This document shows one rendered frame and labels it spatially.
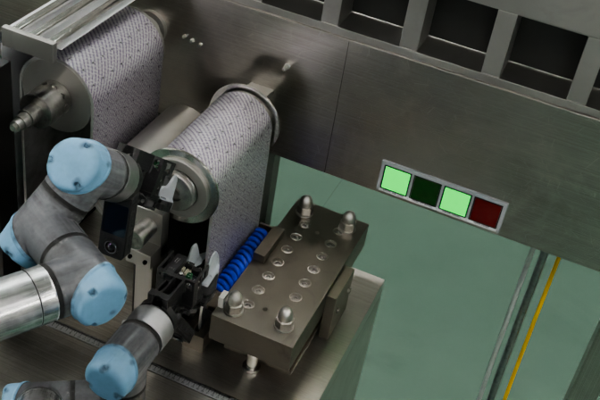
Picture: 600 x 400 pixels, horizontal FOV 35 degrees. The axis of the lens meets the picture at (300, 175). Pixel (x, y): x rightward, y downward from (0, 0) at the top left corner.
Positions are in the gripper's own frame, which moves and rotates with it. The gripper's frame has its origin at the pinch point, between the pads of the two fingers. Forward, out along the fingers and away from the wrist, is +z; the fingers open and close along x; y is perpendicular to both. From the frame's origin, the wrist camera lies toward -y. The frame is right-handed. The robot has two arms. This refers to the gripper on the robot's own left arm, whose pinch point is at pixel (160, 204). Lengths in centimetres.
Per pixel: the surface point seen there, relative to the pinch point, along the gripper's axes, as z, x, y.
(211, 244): 10.3, -7.7, -3.7
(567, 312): 203, -80, 8
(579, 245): 32, -67, 19
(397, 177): 30.3, -31.6, 20.0
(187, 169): -1.5, -3.0, 7.1
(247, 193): 20.2, -7.7, 7.0
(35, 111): -9.0, 22.7, 7.1
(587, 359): 69, -79, -1
